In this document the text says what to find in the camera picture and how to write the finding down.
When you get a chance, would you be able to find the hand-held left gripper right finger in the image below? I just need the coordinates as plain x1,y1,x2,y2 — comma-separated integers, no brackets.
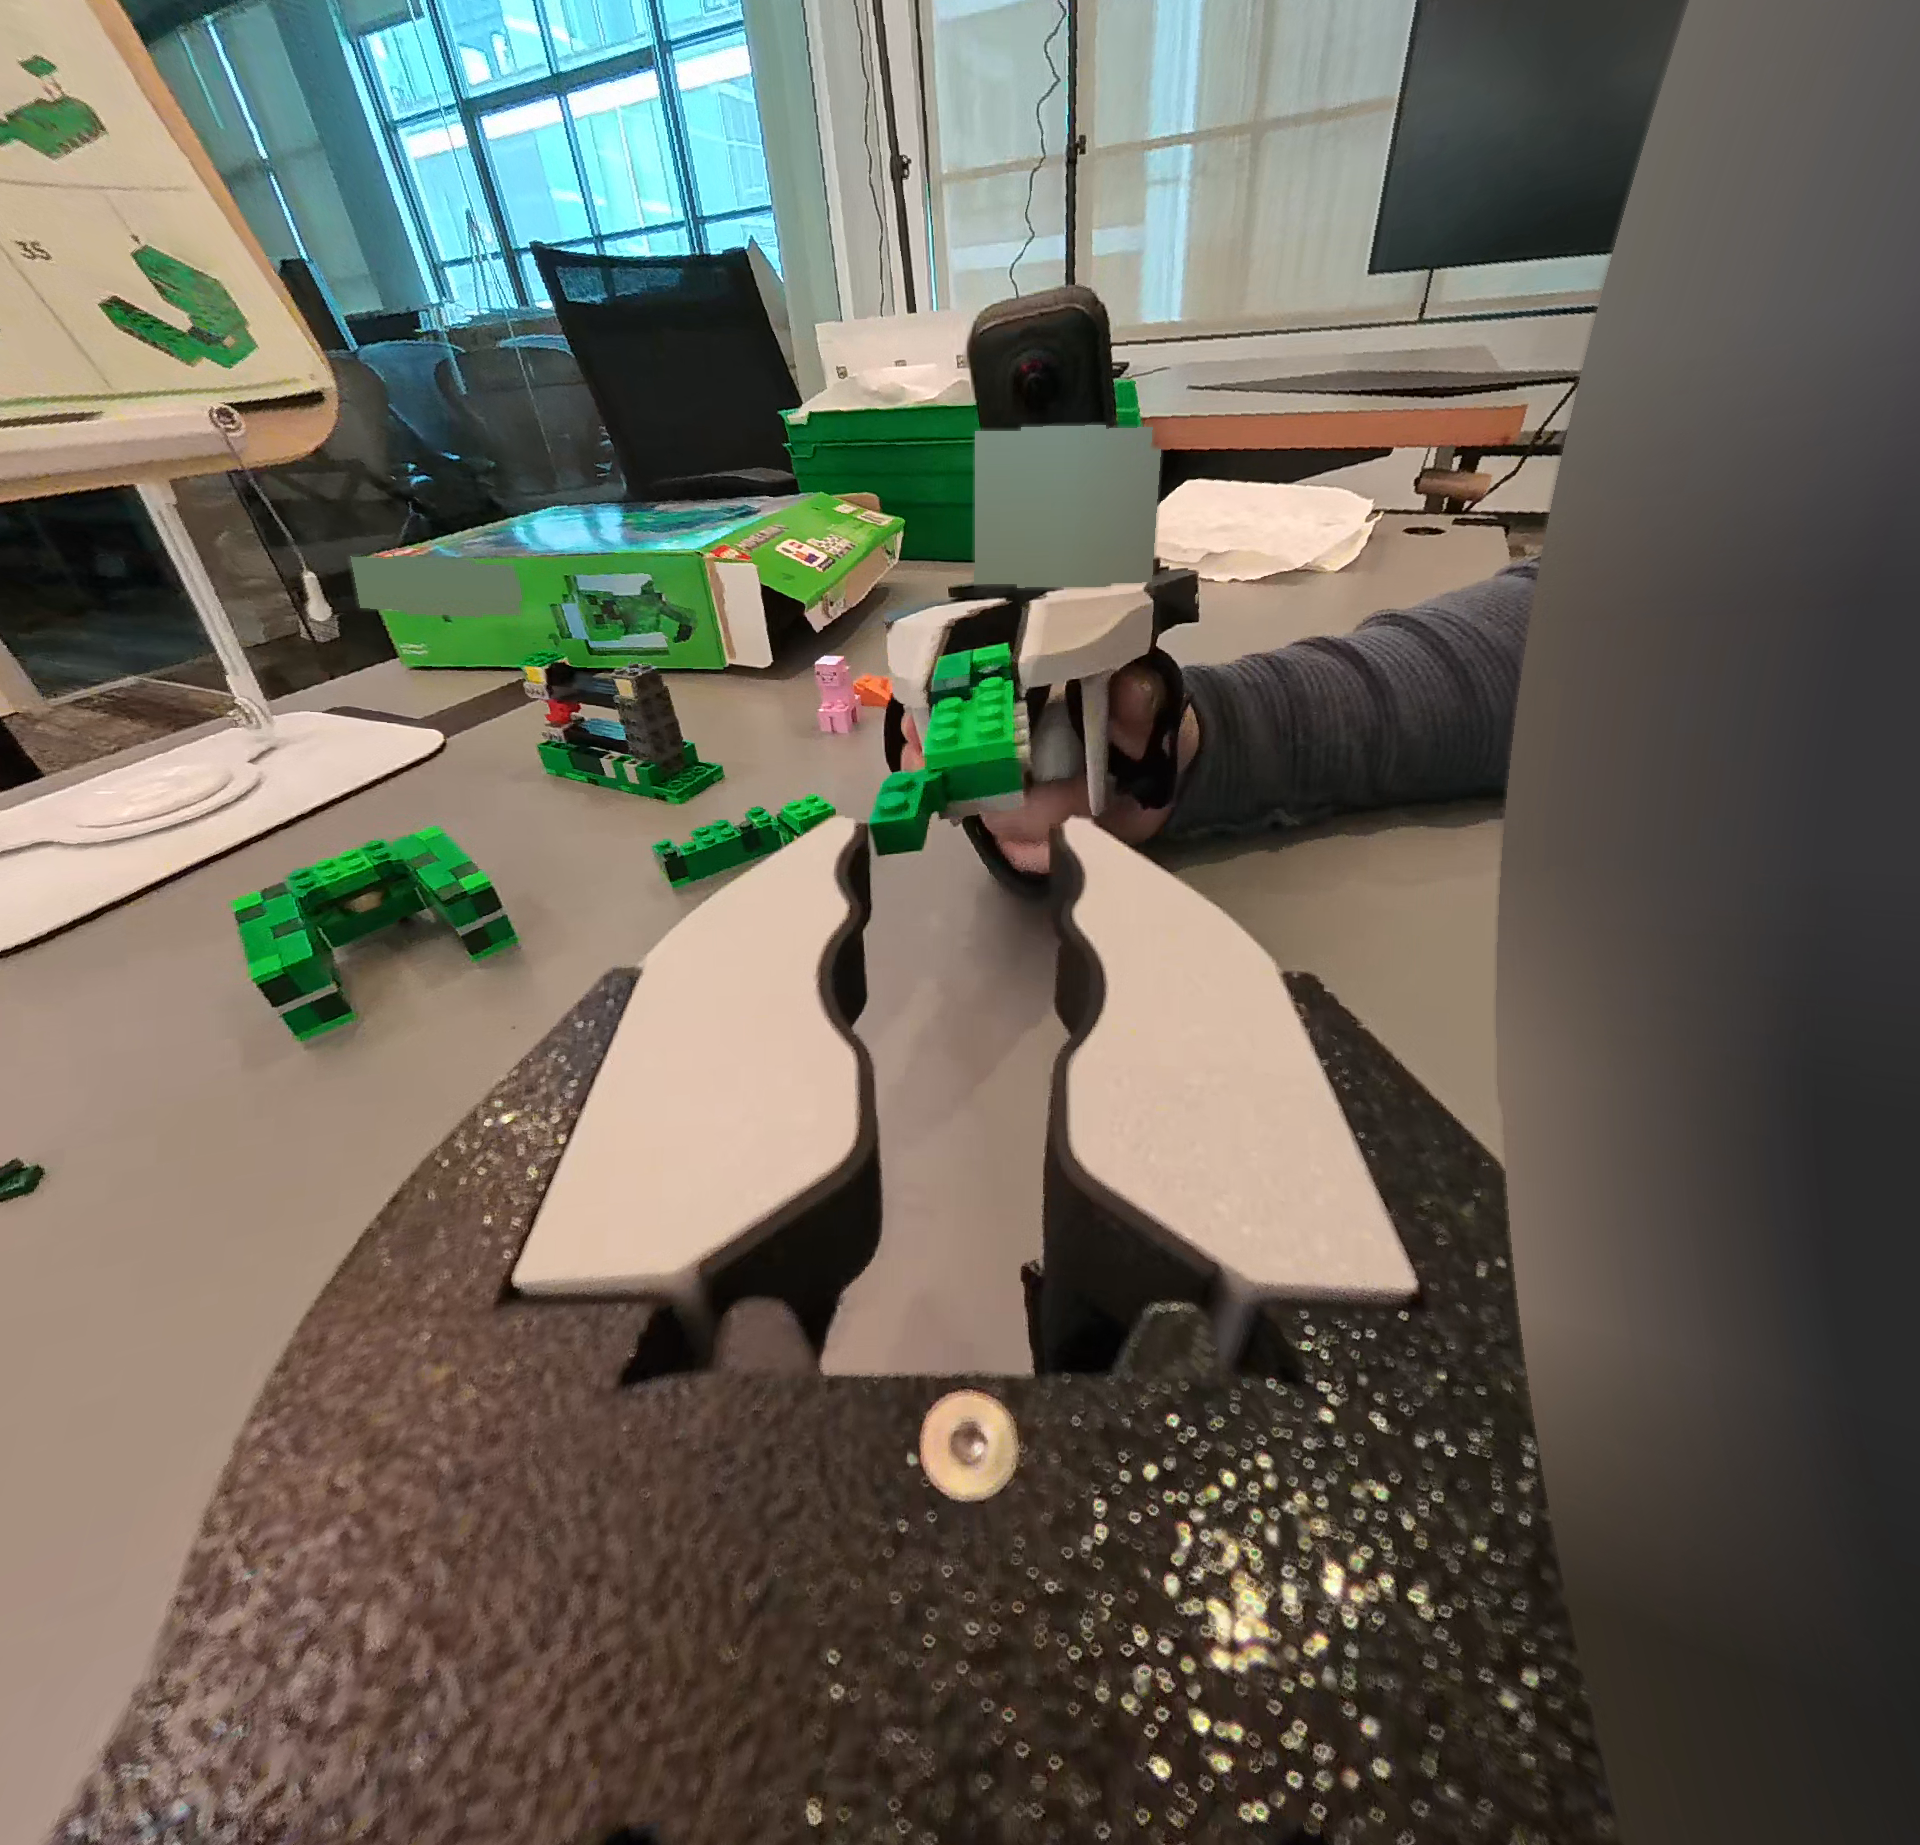
1046,817,1424,1308

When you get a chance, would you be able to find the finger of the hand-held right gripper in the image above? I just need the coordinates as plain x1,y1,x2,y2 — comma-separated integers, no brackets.
885,600,997,718
1018,581,1164,686

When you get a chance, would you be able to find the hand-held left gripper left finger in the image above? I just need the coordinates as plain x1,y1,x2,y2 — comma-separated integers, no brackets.
512,817,885,1303

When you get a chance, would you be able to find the green brick limb assembly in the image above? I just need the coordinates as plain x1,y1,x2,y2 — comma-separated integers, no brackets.
869,642,1038,856

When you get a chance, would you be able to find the person's right forearm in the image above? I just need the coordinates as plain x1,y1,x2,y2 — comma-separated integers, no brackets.
1162,561,1542,843

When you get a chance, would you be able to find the grey desk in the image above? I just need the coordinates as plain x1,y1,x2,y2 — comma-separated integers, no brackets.
0,510,1546,1845

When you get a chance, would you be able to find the person's right hand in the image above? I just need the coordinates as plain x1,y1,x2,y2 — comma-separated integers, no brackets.
899,660,1201,885

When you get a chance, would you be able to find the crumpled white paper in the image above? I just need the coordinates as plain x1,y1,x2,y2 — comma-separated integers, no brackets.
1154,478,1383,586

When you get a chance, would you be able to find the stack of green trays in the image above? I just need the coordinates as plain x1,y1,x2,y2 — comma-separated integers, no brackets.
778,371,1145,565

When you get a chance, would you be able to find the long green brick strip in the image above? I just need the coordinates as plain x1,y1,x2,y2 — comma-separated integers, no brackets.
652,805,791,888

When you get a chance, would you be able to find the table with orange edge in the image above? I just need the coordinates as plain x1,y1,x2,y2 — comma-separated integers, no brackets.
1116,341,1586,453

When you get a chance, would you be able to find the grey and green brick tower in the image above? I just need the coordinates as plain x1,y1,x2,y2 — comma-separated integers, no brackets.
522,653,727,805

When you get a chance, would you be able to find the green toy brick box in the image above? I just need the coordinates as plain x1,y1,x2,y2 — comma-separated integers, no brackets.
352,491,907,673

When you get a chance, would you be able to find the green brick arch assembly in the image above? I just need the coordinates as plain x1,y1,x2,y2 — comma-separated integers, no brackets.
232,824,522,1043

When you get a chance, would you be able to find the black office chair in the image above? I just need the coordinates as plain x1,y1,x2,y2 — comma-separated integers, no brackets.
531,239,802,507

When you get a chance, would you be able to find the black light stand pole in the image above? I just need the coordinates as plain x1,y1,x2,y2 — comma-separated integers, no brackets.
858,0,922,315
1054,0,1093,290

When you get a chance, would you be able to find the grey mesh office chair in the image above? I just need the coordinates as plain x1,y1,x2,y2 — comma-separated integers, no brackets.
321,334,504,529

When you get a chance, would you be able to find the white stand base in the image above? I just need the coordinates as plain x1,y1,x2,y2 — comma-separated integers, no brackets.
0,709,448,956

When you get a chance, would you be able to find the dark grey smooth panel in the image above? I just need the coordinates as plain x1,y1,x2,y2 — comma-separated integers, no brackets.
1499,0,1920,1845

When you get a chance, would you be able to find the building instruction booklet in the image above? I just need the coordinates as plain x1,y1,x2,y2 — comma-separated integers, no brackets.
0,0,329,430

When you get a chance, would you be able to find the black wall monitor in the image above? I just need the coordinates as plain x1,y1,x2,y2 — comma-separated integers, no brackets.
1367,0,1714,274

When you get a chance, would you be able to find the white cord with plug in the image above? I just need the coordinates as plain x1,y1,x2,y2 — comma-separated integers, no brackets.
212,402,335,645

